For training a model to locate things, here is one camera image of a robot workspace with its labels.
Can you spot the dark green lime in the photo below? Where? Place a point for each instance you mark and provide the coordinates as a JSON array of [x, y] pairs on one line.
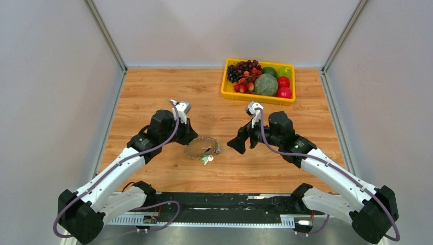
[[270, 71]]

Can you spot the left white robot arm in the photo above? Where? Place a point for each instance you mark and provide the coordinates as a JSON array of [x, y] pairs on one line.
[[84, 212]]

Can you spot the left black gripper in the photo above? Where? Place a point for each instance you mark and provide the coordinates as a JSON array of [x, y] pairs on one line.
[[189, 133]]

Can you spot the green netted melon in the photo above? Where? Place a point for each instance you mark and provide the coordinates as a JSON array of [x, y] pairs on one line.
[[266, 84]]

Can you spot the aluminium frame post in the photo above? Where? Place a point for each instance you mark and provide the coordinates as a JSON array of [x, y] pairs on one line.
[[356, 14], [98, 19]]

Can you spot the pink red peach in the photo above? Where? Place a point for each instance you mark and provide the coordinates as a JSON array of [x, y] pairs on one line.
[[284, 92]]

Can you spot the yellow plastic tray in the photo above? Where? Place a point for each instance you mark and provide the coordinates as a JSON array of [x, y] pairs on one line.
[[228, 92]]

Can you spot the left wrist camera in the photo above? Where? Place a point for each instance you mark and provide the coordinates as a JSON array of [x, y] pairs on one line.
[[180, 110]]

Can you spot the red cherry bunch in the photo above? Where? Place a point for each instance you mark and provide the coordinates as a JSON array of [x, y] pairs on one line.
[[244, 81]]

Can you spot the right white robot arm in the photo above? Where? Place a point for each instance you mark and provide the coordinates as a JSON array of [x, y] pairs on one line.
[[371, 211]]

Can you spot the left aluminium frame post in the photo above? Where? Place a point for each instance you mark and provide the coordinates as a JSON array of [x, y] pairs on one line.
[[98, 19]]

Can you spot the right aluminium frame post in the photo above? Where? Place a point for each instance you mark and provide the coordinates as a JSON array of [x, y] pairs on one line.
[[356, 14]]

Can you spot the red apple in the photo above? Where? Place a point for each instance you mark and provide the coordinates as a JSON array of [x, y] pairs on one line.
[[283, 82]]

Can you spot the light green pear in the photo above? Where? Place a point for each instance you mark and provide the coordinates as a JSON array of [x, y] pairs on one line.
[[285, 71]]

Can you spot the dark grape bunch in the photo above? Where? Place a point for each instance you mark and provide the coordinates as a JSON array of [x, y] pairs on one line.
[[248, 70]]

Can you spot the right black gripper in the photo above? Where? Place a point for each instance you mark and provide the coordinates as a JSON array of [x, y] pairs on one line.
[[238, 143]]

